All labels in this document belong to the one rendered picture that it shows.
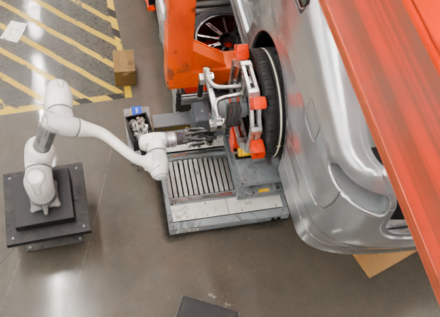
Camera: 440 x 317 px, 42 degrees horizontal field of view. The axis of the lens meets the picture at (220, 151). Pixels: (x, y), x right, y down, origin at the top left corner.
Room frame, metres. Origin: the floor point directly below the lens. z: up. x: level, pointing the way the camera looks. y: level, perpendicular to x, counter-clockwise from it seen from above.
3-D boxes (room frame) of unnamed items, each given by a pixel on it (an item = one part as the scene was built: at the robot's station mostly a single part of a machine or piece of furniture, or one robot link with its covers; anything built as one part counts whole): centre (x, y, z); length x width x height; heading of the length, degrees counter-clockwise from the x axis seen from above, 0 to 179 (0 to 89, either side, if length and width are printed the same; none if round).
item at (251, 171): (2.16, -0.26, 0.32); 0.40 x 0.30 x 0.28; 19
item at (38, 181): (1.53, 1.03, 0.53); 0.18 x 0.16 x 0.22; 19
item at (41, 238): (1.53, 1.03, 0.15); 0.50 x 0.50 x 0.30; 21
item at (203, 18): (2.95, 0.07, 0.39); 0.66 x 0.66 x 0.24
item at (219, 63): (2.59, 0.05, 0.69); 0.52 x 0.17 x 0.35; 109
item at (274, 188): (2.15, -0.26, 0.13); 0.50 x 0.36 x 0.10; 19
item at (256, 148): (1.81, -0.21, 0.85); 0.09 x 0.08 x 0.07; 19
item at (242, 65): (2.10, -0.10, 0.85); 0.54 x 0.07 x 0.54; 19
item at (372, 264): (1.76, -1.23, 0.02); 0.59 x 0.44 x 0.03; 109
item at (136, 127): (2.02, 0.53, 0.51); 0.20 x 0.14 x 0.13; 28
